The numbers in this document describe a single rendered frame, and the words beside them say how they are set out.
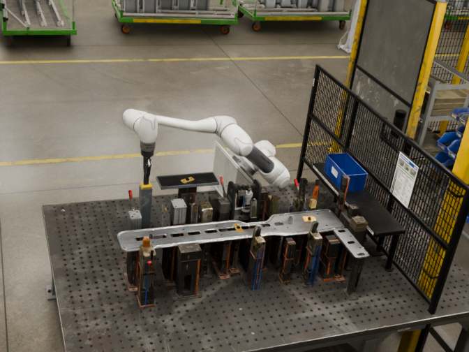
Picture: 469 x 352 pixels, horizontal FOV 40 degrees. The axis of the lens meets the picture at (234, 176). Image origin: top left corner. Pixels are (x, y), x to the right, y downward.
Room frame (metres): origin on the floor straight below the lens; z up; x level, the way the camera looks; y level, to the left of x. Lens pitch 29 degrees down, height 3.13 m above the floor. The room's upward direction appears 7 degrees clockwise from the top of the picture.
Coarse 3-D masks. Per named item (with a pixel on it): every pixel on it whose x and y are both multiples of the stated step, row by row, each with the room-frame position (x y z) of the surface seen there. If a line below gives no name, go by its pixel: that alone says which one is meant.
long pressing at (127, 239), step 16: (192, 224) 3.18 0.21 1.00; (208, 224) 3.21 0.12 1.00; (224, 224) 3.23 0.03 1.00; (240, 224) 3.25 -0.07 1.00; (256, 224) 3.27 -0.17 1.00; (272, 224) 3.29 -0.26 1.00; (288, 224) 3.31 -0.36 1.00; (304, 224) 3.33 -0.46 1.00; (320, 224) 3.36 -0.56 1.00; (336, 224) 3.38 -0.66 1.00; (128, 240) 2.95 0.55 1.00; (160, 240) 2.99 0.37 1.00; (176, 240) 3.01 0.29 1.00; (192, 240) 3.03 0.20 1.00; (208, 240) 3.05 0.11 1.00; (224, 240) 3.08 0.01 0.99
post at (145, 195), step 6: (144, 192) 3.29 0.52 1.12; (150, 192) 3.31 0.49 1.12; (144, 198) 3.29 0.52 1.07; (150, 198) 3.31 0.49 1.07; (144, 204) 3.29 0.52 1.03; (150, 204) 3.31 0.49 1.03; (144, 210) 3.30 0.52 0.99; (150, 210) 3.31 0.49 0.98; (144, 216) 3.30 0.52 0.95; (144, 222) 3.30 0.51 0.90
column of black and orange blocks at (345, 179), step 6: (342, 180) 3.65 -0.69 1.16; (348, 180) 3.63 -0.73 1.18; (342, 186) 3.64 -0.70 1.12; (342, 192) 3.63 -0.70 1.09; (342, 198) 3.63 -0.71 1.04; (336, 204) 3.66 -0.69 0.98; (342, 204) 3.63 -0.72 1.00; (336, 210) 3.64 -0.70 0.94; (342, 210) 3.63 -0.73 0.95; (336, 216) 3.63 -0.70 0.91
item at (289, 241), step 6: (288, 240) 3.15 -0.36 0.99; (288, 246) 3.12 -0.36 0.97; (294, 246) 3.13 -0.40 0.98; (288, 252) 3.12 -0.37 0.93; (294, 252) 3.13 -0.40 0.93; (288, 258) 3.12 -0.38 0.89; (282, 264) 3.17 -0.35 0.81; (288, 264) 3.13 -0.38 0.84; (282, 270) 3.15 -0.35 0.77; (288, 270) 3.14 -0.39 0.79; (276, 276) 3.18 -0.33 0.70; (282, 276) 3.14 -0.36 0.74; (288, 276) 3.13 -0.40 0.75; (282, 282) 3.12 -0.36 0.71; (288, 282) 3.13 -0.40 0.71
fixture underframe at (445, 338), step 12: (48, 288) 3.62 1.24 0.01; (432, 324) 3.02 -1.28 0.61; (444, 324) 3.05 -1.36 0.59; (468, 324) 3.16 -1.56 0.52; (372, 336) 2.86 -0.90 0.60; (384, 336) 2.92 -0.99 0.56; (444, 336) 3.36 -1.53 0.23; (468, 336) 3.15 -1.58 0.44; (300, 348) 2.68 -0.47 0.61; (312, 348) 2.71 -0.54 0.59; (336, 348) 3.13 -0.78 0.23; (360, 348) 2.86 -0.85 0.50; (372, 348) 2.87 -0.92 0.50; (444, 348) 3.30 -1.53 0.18; (456, 348) 3.19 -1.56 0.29; (468, 348) 3.15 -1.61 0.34
